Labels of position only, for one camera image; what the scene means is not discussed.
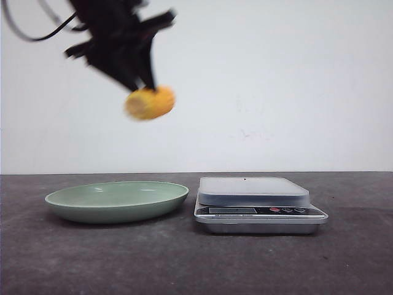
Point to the yellow corn cob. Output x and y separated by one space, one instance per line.
148 104

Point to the silver digital kitchen scale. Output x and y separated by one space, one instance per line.
256 205

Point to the green round plate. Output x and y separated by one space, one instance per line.
116 202

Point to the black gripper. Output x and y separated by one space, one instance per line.
115 25

